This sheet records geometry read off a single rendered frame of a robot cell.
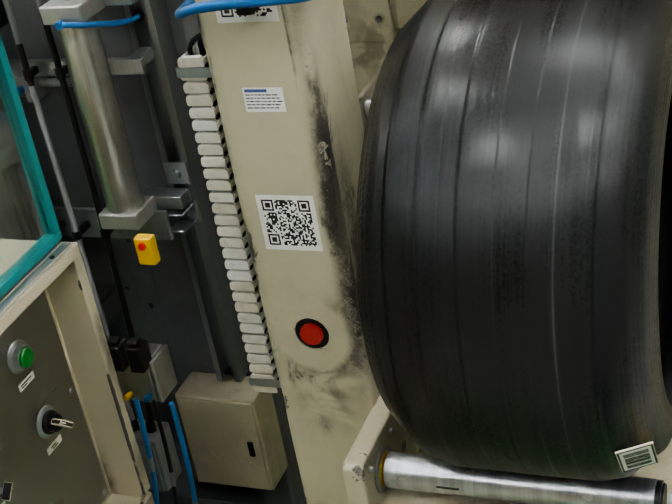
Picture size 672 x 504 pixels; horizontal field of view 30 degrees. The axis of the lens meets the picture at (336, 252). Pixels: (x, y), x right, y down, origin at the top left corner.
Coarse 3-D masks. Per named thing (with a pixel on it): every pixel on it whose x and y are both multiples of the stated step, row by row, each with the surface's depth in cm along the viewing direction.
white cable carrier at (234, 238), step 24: (192, 96) 146; (216, 120) 148; (216, 144) 149; (216, 168) 151; (216, 192) 152; (216, 216) 154; (240, 216) 154; (240, 240) 155; (240, 264) 157; (240, 288) 159; (240, 312) 161; (264, 336) 162; (264, 360) 164
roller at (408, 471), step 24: (384, 456) 156; (408, 456) 155; (384, 480) 155; (408, 480) 154; (432, 480) 153; (456, 480) 152; (480, 480) 150; (504, 480) 149; (528, 480) 148; (552, 480) 148; (576, 480) 147; (624, 480) 145; (648, 480) 145
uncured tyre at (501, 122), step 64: (448, 0) 134; (512, 0) 131; (576, 0) 128; (640, 0) 129; (384, 64) 135; (448, 64) 127; (512, 64) 124; (576, 64) 122; (640, 64) 123; (384, 128) 127; (448, 128) 123; (512, 128) 121; (576, 128) 119; (640, 128) 120; (384, 192) 125; (448, 192) 122; (512, 192) 120; (576, 192) 118; (640, 192) 119; (384, 256) 125; (448, 256) 122; (512, 256) 120; (576, 256) 118; (640, 256) 119; (384, 320) 127; (448, 320) 124; (512, 320) 121; (576, 320) 119; (640, 320) 121; (384, 384) 134; (448, 384) 127; (512, 384) 125; (576, 384) 122; (640, 384) 124; (448, 448) 136; (512, 448) 132; (576, 448) 129
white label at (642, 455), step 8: (632, 448) 129; (640, 448) 129; (648, 448) 129; (616, 456) 130; (624, 456) 130; (632, 456) 130; (640, 456) 131; (648, 456) 131; (656, 456) 132; (624, 464) 132; (632, 464) 132; (640, 464) 133; (648, 464) 133
